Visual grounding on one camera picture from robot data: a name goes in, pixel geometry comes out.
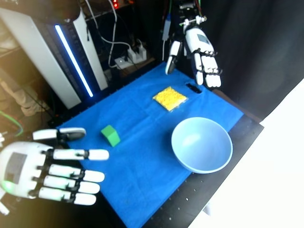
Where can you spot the yellow bead packet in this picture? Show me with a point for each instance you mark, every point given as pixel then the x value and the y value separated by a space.
pixel 169 98

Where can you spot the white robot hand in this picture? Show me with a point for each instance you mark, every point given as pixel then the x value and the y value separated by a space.
pixel 21 166
pixel 198 39

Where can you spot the white power strip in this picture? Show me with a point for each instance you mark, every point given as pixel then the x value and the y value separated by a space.
pixel 137 53

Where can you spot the black curtain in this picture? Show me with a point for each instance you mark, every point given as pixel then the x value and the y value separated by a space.
pixel 256 47

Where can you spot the white power adapter box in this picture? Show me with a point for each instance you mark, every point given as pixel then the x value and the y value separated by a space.
pixel 122 62

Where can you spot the light blue bowl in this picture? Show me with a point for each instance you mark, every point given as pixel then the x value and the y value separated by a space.
pixel 202 145

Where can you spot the white hanging adapter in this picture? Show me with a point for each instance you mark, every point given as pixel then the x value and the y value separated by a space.
pixel 166 28

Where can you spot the white cabinet with blue light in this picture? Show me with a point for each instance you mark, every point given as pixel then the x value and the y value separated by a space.
pixel 31 47

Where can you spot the blue cloth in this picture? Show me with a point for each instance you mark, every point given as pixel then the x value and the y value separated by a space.
pixel 142 166

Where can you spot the green block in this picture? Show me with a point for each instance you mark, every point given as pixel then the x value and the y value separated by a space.
pixel 111 136

